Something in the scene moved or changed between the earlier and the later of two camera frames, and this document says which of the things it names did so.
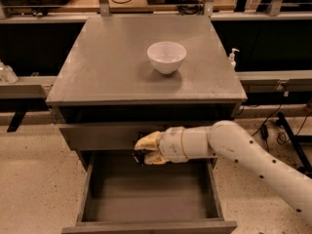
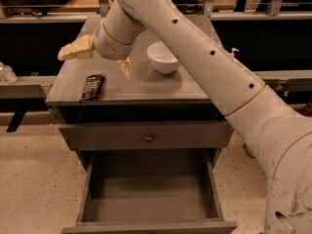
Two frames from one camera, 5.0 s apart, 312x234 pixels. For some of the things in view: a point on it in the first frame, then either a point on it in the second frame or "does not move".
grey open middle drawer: [123, 196] does not move
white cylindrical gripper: [172, 144] → [108, 47]
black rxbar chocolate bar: [137, 155] → [93, 88]
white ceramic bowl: [166, 56] does not move
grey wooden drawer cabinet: [107, 93] does not move
